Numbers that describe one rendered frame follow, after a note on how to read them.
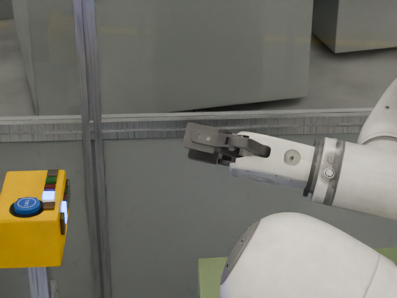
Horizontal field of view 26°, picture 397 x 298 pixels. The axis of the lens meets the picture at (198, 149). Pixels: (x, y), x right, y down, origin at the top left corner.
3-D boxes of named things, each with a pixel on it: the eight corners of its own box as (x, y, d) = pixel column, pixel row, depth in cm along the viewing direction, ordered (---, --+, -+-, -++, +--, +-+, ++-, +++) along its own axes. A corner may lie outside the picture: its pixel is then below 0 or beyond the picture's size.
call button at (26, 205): (16, 204, 136) (15, 195, 136) (41, 204, 137) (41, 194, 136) (13, 218, 133) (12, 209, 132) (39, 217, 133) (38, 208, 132)
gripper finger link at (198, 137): (234, 155, 102) (180, 143, 103) (235, 159, 106) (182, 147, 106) (240, 129, 103) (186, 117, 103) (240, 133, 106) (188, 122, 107)
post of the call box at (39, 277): (33, 294, 150) (27, 235, 144) (51, 294, 150) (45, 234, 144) (32, 305, 147) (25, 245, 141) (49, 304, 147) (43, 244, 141)
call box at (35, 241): (12, 222, 150) (6, 169, 145) (70, 220, 151) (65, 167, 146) (-1, 277, 136) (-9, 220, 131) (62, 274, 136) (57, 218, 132)
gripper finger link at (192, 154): (236, 168, 114) (186, 157, 114) (236, 171, 117) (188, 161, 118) (241, 145, 114) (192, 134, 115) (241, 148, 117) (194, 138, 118)
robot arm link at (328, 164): (333, 201, 104) (309, 196, 104) (326, 208, 112) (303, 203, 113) (347, 135, 105) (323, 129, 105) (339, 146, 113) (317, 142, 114)
